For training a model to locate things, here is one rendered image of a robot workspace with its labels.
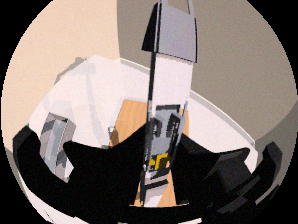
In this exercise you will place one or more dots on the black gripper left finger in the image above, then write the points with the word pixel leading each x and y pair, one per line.
pixel 123 162

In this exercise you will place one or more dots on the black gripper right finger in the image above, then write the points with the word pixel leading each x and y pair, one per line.
pixel 193 165

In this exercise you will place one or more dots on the light wooden board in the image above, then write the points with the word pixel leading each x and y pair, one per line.
pixel 130 118

